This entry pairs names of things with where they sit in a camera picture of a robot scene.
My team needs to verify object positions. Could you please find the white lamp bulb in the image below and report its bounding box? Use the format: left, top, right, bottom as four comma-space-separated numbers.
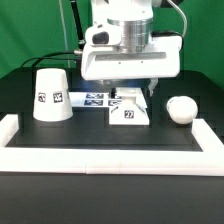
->
166, 96, 198, 124

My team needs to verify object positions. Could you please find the white U-shaped frame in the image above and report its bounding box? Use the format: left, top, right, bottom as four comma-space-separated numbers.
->
0, 114, 224, 176

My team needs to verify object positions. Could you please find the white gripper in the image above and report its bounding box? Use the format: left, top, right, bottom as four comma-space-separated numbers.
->
81, 39, 182, 96

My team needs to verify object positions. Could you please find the white lamp base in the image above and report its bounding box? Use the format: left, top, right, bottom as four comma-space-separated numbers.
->
109, 87, 150, 125

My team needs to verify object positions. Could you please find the white marker sheet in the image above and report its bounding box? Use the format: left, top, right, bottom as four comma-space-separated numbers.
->
69, 92, 121, 108

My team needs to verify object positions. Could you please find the white lamp shade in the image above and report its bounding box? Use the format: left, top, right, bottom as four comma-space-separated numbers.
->
33, 68, 73, 122

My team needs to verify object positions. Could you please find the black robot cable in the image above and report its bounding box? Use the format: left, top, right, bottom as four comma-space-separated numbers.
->
21, 0, 87, 69

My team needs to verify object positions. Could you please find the thin grey cable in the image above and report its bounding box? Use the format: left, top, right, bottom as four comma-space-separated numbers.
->
58, 0, 72, 69

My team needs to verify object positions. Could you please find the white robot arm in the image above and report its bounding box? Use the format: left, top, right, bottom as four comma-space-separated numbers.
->
81, 0, 185, 89

